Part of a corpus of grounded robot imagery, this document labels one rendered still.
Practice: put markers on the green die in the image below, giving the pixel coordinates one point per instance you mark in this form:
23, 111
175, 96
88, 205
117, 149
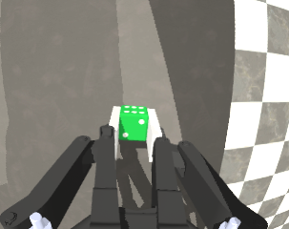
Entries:
133, 123

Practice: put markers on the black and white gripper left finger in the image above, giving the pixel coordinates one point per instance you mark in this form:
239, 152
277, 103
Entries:
50, 199

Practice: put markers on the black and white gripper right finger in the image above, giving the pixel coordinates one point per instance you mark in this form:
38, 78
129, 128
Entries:
215, 202

